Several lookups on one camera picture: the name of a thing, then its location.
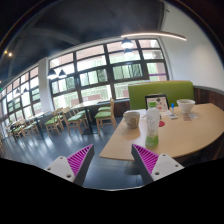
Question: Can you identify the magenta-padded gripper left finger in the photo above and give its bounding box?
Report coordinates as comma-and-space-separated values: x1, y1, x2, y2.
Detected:
43, 143, 95, 187

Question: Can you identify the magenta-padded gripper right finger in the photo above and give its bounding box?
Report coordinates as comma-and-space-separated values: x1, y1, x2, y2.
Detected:
131, 143, 185, 185

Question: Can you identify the clear green-capped drink bottle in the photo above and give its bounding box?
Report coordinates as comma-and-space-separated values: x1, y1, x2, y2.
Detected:
144, 101, 161, 149

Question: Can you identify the wooden dining table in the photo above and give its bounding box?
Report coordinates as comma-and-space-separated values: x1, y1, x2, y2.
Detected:
71, 99, 113, 135
26, 111, 52, 139

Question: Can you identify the beige paper cup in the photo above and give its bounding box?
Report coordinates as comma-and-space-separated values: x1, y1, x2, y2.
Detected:
122, 110, 141, 130

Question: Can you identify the white ceramic bowl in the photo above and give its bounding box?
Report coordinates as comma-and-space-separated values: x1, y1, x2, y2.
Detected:
176, 98, 196, 114

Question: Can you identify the black-framed standing menu card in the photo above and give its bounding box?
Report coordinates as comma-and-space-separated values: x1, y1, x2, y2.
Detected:
144, 93, 170, 113

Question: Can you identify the group of green-seated wooden chairs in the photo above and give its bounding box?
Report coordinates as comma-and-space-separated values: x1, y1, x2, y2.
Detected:
9, 98, 118, 138

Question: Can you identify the green upholstered bench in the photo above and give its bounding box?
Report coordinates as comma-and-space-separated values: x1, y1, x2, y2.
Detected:
128, 80, 195, 111

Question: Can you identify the group of dark pendant lamps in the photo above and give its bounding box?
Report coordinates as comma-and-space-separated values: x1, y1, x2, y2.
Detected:
13, 37, 134, 96

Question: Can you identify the long curved linear ceiling light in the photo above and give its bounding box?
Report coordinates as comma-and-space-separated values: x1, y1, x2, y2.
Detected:
120, 31, 188, 42

